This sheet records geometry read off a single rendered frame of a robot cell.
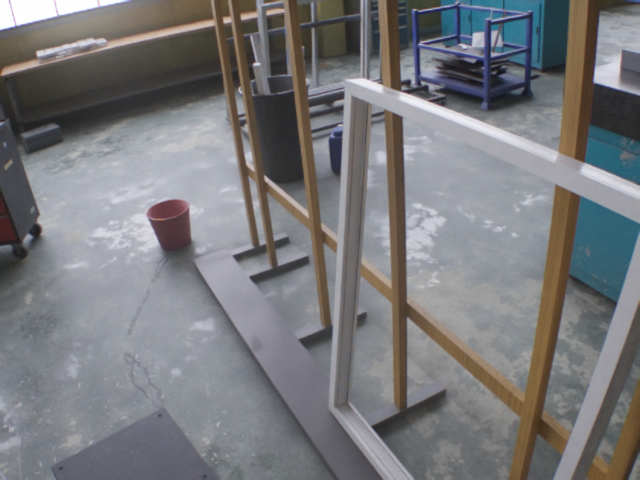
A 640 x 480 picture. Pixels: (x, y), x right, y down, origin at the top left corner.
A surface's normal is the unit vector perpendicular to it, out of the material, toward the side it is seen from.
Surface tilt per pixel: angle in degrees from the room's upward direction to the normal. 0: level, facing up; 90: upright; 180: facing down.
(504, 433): 0
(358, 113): 90
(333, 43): 90
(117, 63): 90
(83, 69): 90
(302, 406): 0
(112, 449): 0
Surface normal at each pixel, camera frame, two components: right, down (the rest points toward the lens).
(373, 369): -0.11, -0.86
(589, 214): -0.89, 0.30
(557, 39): 0.44, 0.41
